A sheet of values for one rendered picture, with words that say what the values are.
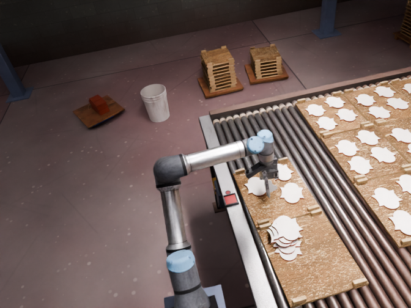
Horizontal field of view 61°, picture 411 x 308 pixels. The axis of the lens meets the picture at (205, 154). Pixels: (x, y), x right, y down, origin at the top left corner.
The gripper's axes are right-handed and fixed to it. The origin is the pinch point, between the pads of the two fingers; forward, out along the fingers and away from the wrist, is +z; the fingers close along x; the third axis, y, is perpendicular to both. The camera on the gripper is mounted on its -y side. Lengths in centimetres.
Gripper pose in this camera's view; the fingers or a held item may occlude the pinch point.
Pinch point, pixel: (263, 189)
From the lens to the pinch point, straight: 187.5
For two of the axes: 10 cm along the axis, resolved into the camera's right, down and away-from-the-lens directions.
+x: -1.4, -5.7, 8.1
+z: 1.5, 8.0, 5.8
